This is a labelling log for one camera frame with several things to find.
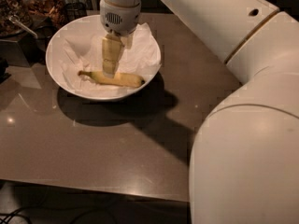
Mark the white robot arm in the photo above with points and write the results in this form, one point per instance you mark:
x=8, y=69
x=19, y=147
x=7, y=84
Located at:
x=245, y=157

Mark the glass snack jar right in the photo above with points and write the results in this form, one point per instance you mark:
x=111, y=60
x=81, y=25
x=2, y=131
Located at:
x=52, y=9

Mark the white paper liner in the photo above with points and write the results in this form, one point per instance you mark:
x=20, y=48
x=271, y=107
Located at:
x=85, y=53

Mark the white bowl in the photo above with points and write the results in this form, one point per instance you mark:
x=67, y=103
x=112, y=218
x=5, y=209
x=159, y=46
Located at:
x=74, y=29

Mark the black mesh cup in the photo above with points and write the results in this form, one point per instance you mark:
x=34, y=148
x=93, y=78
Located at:
x=75, y=11

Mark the metal scoop handle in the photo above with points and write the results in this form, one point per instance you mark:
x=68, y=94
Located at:
x=15, y=19

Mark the glass snack jar left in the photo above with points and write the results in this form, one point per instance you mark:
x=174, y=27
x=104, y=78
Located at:
x=15, y=9

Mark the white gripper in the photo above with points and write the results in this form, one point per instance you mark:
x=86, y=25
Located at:
x=121, y=19

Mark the yellow banana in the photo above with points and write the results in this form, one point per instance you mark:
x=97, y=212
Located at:
x=120, y=79

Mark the glass snack jar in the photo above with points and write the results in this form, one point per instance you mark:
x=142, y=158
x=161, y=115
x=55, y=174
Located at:
x=52, y=9
x=15, y=9

